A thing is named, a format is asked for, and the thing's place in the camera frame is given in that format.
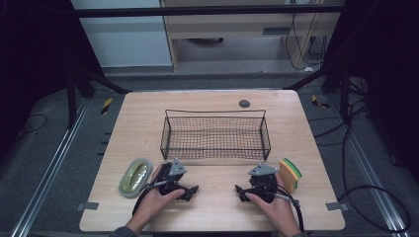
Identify black metal stand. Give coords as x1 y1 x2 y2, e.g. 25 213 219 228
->
284 60 368 120
64 63 132 130

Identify hand-held gripper cable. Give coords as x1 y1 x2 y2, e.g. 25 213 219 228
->
131 179 170 217
276 184 305 233

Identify grey metal table bracket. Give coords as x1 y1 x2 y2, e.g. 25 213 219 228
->
325 201 350 212
75 200 100 212

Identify grey desk drawer handle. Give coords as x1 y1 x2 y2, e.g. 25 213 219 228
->
262 27 292 37

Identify white cabinet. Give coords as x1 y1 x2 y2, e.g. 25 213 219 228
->
70 0 173 69

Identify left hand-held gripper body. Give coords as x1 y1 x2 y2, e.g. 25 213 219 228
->
157 158 188 196

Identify green oval sponge grey rim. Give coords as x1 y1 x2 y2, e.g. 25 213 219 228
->
118 157 154 199

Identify thin black floor cable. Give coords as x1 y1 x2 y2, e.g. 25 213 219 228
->
19 113 49 134

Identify light wooden desk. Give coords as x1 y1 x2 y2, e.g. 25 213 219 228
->
159 0 346 72

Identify black curtain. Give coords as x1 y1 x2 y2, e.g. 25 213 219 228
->
324 0 419 184
0 0 104 161

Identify person's left hand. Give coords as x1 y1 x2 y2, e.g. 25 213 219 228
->
133 163 187 222

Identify left hand-held gripper cable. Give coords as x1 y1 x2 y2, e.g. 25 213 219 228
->
131 179 170 217

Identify silver metal floor rail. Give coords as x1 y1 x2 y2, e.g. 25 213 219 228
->
325 94 411 237
9 98 92 237

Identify long black looped floor cable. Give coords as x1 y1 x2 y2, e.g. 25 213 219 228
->
337 98 413 234

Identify black cables under desk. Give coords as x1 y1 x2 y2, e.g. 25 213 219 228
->
284 12 328 71

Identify black wire mesh basket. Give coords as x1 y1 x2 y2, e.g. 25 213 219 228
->
160 109 272 162

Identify right hand-held gripper cable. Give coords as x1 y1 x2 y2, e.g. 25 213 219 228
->
276 184 305 233

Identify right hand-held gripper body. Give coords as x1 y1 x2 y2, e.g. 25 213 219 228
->
247 163 281 203

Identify person's right hand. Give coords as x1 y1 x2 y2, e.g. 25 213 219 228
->
245 172 300 229

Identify black horizontal bar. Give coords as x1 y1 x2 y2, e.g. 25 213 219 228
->
73 4 346 19

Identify yellow and green sponge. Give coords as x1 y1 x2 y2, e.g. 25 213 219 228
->
278 157 303 194

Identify yellow and black tape strip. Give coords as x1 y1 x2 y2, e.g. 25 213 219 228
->
100 97 114 116
310 94 331 110

